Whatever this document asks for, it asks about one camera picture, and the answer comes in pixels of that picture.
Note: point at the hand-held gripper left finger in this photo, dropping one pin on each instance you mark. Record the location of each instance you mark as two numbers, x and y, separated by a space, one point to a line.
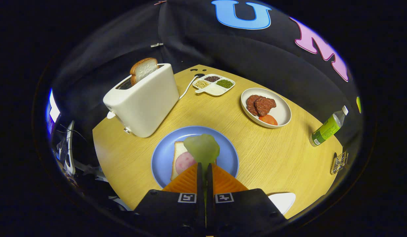
199 181

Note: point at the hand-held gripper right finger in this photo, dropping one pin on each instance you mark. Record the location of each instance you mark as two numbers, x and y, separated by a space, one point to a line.
209 181

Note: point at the green lettuce leaf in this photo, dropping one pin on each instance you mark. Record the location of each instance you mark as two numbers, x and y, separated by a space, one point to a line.
203 148

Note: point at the toasted bread slice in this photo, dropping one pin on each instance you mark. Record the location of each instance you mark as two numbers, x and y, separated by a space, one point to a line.
144 69

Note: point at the pink ham slice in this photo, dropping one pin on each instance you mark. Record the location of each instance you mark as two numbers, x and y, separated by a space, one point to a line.
185 163

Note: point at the white bread slice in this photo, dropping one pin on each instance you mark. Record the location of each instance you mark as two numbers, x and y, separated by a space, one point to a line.
178 149

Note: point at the blue plate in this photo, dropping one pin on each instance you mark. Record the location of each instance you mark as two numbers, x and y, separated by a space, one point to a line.
163 154

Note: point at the small white oval plate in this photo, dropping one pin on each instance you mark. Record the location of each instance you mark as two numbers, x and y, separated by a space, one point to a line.
284 201

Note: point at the red tomato slice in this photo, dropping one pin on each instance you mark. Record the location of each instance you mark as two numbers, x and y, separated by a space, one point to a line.
268 119

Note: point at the brown meat patty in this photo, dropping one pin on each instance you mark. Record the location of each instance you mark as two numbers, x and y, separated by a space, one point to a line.
266 105
250 103

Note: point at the white divided dish with beans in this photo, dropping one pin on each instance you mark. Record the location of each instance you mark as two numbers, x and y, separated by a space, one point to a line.
215 89

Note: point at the white toaster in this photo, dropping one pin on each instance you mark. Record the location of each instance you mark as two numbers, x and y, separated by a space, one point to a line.
147 105

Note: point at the round white plate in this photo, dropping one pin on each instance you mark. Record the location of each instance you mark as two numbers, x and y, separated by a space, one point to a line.
282 108

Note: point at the green label plastic bottle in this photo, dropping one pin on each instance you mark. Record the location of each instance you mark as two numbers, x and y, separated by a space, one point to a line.
327 128

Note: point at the black backdrop cloth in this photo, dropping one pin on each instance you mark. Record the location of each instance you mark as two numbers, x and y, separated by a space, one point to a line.
223 52

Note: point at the silver cloth clip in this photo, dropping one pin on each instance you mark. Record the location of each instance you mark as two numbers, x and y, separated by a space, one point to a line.
157 44

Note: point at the computer monitor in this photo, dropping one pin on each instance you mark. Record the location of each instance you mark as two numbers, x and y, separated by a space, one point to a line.
53 112

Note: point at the pink cloth clip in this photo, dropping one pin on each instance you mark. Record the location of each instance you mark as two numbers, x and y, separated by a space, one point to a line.
159 2

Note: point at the white curved frame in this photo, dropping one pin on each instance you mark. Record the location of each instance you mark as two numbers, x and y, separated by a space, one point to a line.
70 148

